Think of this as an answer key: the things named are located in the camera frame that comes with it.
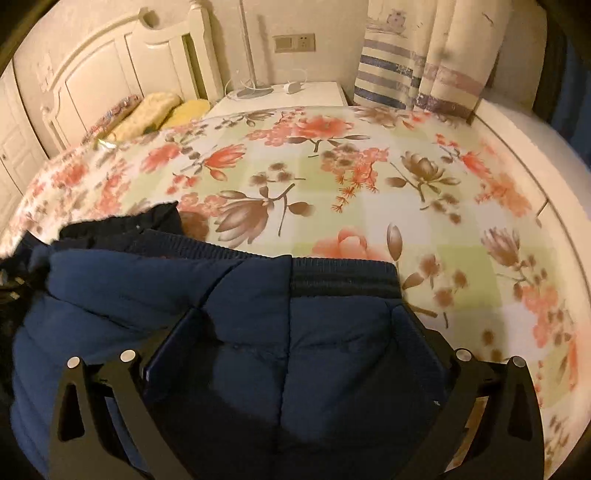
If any white desk lamp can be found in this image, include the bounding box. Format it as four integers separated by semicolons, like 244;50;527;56
235;0;273;100

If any navy blue puffer jacket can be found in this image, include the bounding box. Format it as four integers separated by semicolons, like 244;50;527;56
3;204;449;479

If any round patterned cushion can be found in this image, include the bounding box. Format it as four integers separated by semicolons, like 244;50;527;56
81;95;142;145

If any white wooden headboard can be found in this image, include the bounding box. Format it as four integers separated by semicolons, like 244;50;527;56
41;1;223;152

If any floral bed quilt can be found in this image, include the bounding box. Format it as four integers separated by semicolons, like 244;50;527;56
1;107;580;473

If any cream yellow pillow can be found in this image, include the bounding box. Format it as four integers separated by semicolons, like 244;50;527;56
104;92;181;143

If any white nightstand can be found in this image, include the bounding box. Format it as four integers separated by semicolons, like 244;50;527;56
204;82;348;118

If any wall switch socket plate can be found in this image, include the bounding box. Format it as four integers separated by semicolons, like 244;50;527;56
273;33;315;53

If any striped patterned curtain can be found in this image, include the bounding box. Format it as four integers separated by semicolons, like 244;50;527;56
353;0;513;119

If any white charger with cable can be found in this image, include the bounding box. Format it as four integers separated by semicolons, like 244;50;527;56
223;67;310;100

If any white wardrobe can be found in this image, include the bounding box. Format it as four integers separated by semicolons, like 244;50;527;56
0;61;48;232

